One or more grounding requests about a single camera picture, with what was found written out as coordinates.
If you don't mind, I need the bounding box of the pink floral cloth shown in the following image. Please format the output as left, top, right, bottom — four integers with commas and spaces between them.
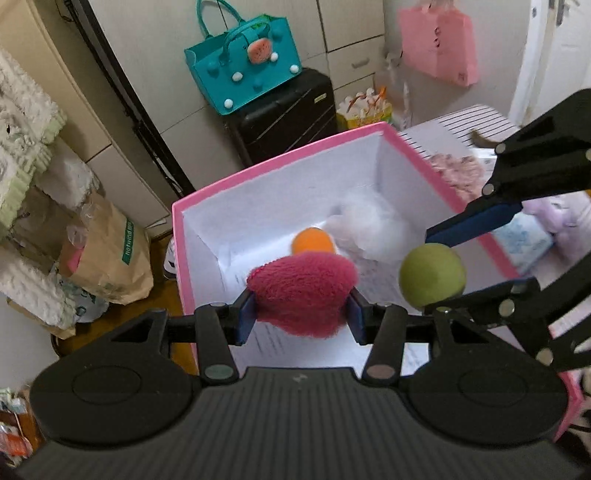
429, 154, 485, 203

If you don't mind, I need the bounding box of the cream wardrobe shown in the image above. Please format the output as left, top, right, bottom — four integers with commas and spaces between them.
0, 0, 387, 227

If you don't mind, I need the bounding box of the pink storage box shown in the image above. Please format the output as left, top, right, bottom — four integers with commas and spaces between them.
171, 121, 586, 443

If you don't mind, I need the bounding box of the pink paper shopping bag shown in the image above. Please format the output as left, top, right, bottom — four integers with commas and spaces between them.
398, 1, 480, 88

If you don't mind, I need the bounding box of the yellow gift bag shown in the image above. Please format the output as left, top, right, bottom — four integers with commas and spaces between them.
337, 87, 393, 131

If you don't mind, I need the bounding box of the teal felt handbag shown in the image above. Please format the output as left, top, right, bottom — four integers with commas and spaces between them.
184, 1, 303, 116

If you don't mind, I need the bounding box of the purple plush toy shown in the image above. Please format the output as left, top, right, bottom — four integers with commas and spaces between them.
523, 191, 590, 261

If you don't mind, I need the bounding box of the black suitcase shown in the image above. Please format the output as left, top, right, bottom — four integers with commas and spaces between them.
223, 68, 339, 167

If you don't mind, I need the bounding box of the green soft ball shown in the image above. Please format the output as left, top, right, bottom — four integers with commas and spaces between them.
399, 243, 467, 310

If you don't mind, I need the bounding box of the white green knit cardigan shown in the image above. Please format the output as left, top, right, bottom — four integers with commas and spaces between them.
1, 50, 67, 233

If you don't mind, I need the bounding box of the orange soft ball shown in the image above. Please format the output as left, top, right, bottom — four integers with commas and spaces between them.
290, 227, 335, 255

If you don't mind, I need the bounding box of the red fuzzy pom ball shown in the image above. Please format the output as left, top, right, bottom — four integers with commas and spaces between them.
246, 251, 358, 339

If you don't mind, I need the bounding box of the white door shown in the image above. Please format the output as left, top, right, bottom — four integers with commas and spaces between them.
509, 0, 590, 125

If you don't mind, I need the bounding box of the striped bed sheet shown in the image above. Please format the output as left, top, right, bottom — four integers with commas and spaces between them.
399, 103, 591, 434

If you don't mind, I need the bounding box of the white mesh bath pouf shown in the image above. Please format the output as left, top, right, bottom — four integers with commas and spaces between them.
324, 188, 423, 264

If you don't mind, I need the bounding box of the brown paper bag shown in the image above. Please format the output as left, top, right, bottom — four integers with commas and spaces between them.
58, 192, 154, 305

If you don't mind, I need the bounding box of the blue white wet wipes pack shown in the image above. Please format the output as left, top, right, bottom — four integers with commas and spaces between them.
492, 212, 554, 275

